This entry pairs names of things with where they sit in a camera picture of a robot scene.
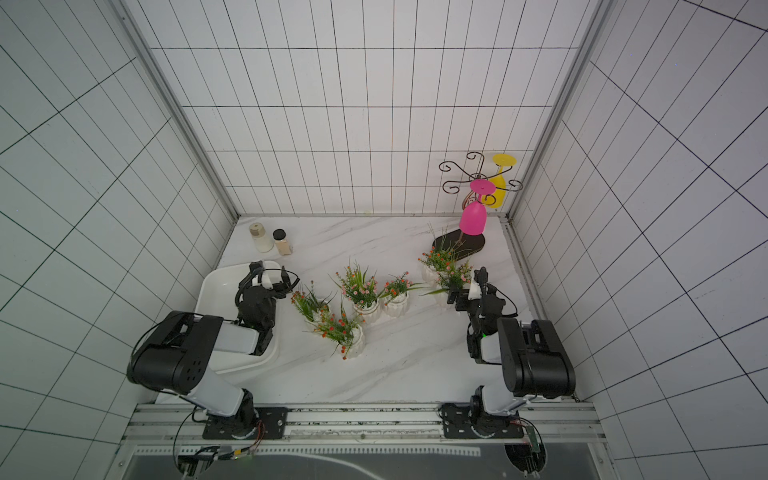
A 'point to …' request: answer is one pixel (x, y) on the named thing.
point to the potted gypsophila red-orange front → (346, 331)
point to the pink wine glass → (473, 214)
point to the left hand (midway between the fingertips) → (269, 272)
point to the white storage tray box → (216, 295)
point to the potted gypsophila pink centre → (358, 287)
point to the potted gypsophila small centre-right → (396, 295)
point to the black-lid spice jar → (279, 235)
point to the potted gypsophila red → (307, 303)
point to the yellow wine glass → (497, 199)
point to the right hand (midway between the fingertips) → (473, 276)
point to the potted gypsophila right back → (441, 256)
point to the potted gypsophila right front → (453, 277)
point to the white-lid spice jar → (263, 242)
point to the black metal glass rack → (460, 244)
